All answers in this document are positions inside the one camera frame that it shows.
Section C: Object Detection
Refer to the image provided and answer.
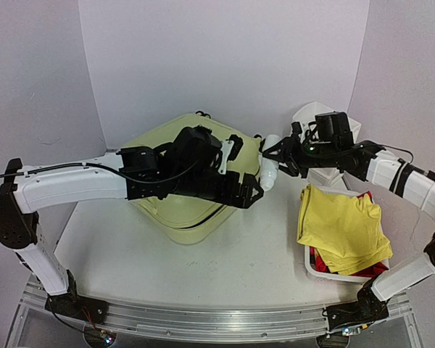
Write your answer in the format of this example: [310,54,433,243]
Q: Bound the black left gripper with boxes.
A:
[170,169,264,209]

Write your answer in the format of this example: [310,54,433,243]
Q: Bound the white small bottle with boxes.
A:
[260,134,281,191]

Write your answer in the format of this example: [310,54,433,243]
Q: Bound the pale green hard-shell suitcase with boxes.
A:
[123,113,260,244]

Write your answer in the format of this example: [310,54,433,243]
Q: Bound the yellow garment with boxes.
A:
[296,183,393,276]

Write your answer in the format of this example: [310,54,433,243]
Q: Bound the red garment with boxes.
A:
[307,194,389,278]

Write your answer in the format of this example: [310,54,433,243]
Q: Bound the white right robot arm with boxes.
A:
[262,136,435,321]

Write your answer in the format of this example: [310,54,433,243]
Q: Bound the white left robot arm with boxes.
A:
[0,141,262,317]

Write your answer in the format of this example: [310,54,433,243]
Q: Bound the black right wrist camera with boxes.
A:
[315,112,354,149]

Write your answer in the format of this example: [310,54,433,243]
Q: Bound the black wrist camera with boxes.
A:
[170,125,222,169]
[315,112,354,149]

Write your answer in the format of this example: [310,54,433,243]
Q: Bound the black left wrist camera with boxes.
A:
[170,125,222,169]

